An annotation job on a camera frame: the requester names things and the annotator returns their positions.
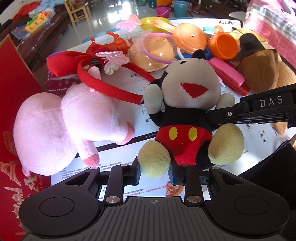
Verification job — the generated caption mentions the cyan plastic lid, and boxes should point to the cyan plastic lid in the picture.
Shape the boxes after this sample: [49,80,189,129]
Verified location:
[203,27,214,35]

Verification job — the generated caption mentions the magenta plastic bucket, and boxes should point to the magenta plastic bucket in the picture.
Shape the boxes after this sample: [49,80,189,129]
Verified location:
[155,6,171,19]

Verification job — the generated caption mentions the wooden chair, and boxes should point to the wooden chair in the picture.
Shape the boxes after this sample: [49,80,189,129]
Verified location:
[64,0,91,26]

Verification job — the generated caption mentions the orange toy crab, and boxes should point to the orange toy crab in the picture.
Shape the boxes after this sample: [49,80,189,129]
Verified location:
[86,31,133,55]

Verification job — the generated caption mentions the brown plush slipper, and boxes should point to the brown plush slipper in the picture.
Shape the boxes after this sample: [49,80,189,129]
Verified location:
[237,33,296,136]

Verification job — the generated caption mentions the dark red leather sofa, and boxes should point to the dark red leather sofa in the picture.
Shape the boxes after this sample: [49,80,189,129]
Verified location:
[1,4,70,71]

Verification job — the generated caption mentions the pink toy knife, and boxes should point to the pink toy knife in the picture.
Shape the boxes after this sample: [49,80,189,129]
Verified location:
[208,57,245,87]

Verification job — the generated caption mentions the orange toy cup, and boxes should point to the orange toy cup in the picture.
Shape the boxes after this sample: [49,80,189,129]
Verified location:
[208,26,238,60]

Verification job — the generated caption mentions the yellow plastic bowl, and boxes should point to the yellow plastic bowl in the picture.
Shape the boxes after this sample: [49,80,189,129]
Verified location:
[140,16,170,33]

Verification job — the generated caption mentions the red gift box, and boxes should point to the red gift box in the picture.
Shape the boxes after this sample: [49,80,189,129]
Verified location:
[0,34,53,241]

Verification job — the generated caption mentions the black Mickey plush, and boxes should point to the black Mickey plush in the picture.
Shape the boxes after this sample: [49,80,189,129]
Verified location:
[137,50,244,178]

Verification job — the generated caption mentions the pink pig plush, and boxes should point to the pink pig plush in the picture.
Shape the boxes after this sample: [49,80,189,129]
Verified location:
[13,83,134,176]

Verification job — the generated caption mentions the white instruction sheet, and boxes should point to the white instruction sheet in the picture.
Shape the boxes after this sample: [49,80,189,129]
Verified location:
[50,17,292,202]

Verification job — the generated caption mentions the teal plastic bucket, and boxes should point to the teal plastic bucket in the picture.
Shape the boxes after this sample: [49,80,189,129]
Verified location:
[173,1,189,18]

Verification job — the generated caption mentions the orange toy pan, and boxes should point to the orange toy pan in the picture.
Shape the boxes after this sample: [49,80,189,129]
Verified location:
[152,19,207,54]

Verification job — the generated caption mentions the pink patterned bag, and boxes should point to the pink patterned bag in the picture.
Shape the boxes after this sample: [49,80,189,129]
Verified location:
[243,1,295,67]

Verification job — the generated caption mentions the red bow headband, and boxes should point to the red bow headband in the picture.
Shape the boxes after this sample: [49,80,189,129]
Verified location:
[47,45,155,104]

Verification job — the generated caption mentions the purple toy house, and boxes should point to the purple toy house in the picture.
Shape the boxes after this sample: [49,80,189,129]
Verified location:
[45,69,81,95]

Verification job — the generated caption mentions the orange toy bowl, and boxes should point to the orange toy bowl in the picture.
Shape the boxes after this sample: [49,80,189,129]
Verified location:
[128,35,175,72]

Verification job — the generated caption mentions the pink butterfly headband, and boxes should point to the pink butterfly headband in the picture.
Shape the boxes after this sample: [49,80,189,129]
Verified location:
[96,28,175,75]

